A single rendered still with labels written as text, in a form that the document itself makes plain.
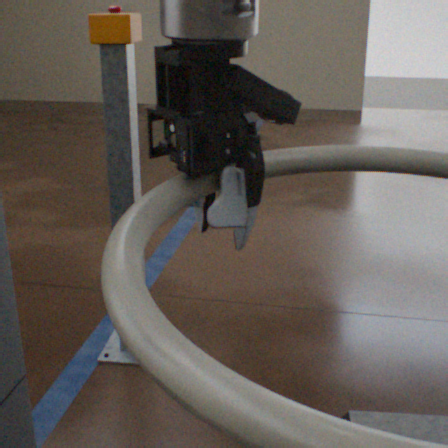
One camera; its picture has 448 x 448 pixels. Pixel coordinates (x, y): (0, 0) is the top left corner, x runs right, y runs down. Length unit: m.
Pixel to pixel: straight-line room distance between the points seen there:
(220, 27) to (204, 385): 0.32
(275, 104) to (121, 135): 1.19
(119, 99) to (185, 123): 1.22
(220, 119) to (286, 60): 6.11
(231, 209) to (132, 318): 0.26
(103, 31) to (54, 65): 5.70
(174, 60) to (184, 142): 0.07
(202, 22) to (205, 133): 0.10
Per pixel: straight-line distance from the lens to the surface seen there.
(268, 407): 0.30
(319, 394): 1.89
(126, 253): 0.43
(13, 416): 1.25
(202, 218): 0.66
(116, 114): 1.77
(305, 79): 6.67
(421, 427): 0.44
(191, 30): 0.54
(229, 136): 0.57
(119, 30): 1.72
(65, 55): 7.34
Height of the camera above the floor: 1.11
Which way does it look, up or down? 20 degrees down
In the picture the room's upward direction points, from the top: straight up
